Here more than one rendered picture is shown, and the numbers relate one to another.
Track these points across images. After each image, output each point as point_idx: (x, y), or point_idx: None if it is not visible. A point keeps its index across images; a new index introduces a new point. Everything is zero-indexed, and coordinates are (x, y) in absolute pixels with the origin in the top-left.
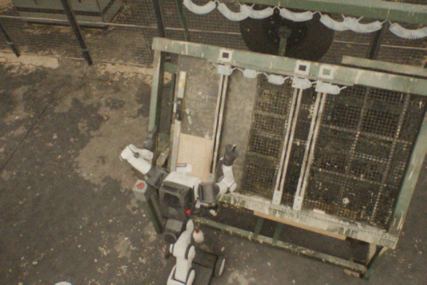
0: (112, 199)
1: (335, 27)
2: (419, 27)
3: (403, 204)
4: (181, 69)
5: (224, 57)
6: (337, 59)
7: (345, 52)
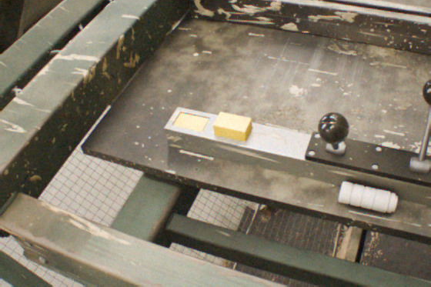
0: None
1: (228, 205)
2: (266, 219)
3: None
4: (160, 148)
5: None
6: (291, 282)
7: (282, 278)
